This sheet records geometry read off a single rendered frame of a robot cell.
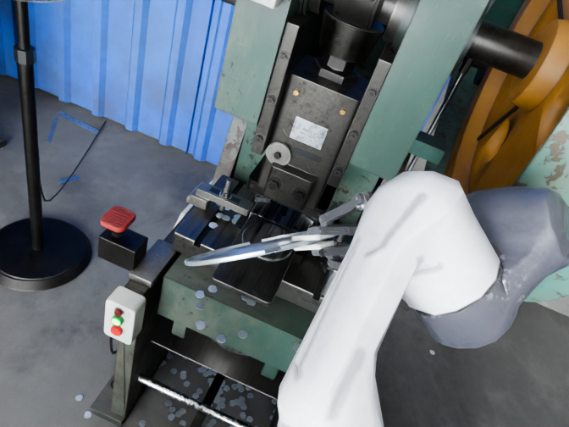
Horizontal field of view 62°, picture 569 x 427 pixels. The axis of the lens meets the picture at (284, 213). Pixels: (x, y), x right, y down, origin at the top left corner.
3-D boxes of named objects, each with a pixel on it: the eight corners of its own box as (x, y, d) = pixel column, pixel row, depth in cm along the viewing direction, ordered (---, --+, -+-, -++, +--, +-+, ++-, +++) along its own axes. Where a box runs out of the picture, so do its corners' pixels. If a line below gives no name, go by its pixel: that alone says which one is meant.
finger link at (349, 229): (368, 236, 63) (367, 226, 63) (315, 235, 72) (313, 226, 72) (388, 231, 65) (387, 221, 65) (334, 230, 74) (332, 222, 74)
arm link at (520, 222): (372, 291, 47) (421, 357, 50) (499, 300, 36) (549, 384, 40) (449, 179, 56) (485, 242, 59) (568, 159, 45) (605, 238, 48)
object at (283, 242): (189, 258, 100) (188, 254, 99) (320, 230, 104) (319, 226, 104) (179, 274, 71) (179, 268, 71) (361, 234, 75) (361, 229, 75)
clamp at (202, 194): (243, 227, 125) (251, 197, 119) (185, 202, 126) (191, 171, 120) (251, 214, 130) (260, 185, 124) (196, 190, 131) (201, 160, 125)
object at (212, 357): (286, 405, 134) (286, 403, 134) (151, 341, 138) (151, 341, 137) (321, 302, 167) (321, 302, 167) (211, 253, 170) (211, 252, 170)
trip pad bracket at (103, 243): (129, 302, 120) (135, 249, 108) (96, 287, 121) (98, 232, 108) (142, 287, 125) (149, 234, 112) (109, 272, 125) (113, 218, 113)
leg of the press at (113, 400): (122, 428, 147) (151, 213, 91) (89, 412, 148) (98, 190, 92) (234, 249, 219) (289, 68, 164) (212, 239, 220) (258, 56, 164)
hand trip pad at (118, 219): (119, 253, 110) (121, 230, 105) (96, 243, 110) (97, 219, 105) (135, 235, 115) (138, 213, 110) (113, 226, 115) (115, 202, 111)
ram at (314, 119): (310, 220, 105) (360, 102, 87) (249, 194, 106) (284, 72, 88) (328, 182, 119) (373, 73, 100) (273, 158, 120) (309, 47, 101)
